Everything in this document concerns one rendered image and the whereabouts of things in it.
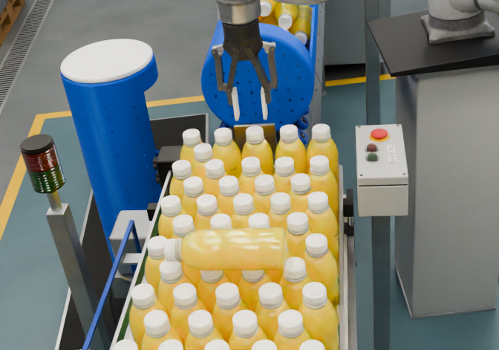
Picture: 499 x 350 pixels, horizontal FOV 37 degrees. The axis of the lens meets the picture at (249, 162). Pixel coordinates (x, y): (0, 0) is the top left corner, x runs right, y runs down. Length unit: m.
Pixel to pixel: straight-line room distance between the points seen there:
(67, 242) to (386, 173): 0.66
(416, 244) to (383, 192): 1.00
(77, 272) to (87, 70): 0.79
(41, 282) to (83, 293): 1.48
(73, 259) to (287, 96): 0.67
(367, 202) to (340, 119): 2.31
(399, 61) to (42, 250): 1.82
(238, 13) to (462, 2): 0.84
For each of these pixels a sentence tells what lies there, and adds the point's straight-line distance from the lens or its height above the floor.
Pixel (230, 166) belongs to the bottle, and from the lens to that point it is 1.67.
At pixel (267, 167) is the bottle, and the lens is 1.67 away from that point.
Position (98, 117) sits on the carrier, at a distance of 2.21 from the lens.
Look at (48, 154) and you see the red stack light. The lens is 1.44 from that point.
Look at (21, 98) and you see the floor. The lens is 4.57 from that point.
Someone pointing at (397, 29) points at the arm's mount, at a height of 1.01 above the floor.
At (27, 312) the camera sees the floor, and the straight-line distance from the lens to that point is 3.02.
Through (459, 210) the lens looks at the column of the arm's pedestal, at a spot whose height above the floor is 0.46.
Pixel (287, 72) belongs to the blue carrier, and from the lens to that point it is 1.83.
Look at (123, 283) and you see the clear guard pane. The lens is 1.64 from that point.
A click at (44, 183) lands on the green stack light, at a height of 1.18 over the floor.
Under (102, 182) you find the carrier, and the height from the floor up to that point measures 0.67.
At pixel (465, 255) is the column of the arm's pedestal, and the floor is 0.27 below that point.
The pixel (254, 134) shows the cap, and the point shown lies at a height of 1.10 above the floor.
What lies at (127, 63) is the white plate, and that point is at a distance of 2.21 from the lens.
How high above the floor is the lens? 1.96
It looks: 34 degrees down
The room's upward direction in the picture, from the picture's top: 7 degrees counter-clockwise
